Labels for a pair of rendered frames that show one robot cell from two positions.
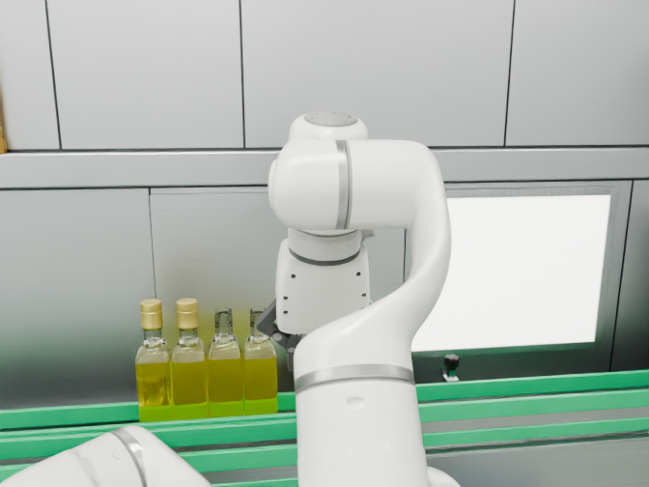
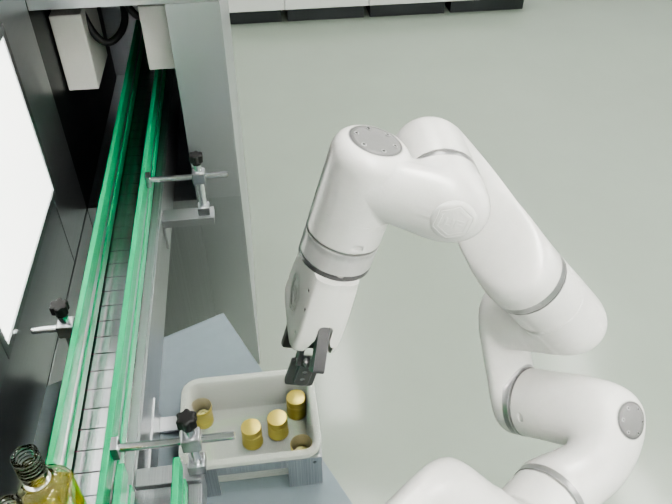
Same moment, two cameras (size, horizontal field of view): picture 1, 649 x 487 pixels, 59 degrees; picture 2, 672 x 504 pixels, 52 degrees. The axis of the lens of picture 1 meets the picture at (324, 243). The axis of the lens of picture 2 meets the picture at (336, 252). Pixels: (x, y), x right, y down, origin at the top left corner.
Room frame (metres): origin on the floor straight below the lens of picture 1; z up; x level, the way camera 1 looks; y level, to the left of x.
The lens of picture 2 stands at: (0.58, 0.52, 1.79)
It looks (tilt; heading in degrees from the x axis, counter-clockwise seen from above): 41 degrees down; 270
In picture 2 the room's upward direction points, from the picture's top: straight up
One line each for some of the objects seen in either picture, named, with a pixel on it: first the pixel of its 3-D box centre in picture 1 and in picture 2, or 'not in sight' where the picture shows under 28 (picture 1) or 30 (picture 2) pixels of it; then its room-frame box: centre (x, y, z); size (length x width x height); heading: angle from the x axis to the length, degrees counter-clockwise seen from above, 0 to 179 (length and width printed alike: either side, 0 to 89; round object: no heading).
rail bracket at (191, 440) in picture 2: not in sight; (174, 445); (0.80, -0.03, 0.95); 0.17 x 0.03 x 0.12; 7
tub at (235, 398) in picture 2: not in sight; (251, 429); (0.72, -0.16, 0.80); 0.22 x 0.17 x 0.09; 7
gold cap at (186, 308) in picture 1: (186, 313); not in sight; (0.89, 0.23, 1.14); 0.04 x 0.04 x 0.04
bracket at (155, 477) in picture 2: not in sight; (172, 484); (0.82, -0.02, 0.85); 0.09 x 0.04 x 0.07; 7
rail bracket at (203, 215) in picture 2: not in sight; (191, 199); (0.88, -0.66, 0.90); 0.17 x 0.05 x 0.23; 7
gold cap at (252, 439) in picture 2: not in sight; (251, 434); (0.72, -0.15, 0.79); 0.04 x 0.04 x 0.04
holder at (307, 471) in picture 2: not in sight; (235, 435); (0.74, -0.15, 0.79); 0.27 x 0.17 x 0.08; 7
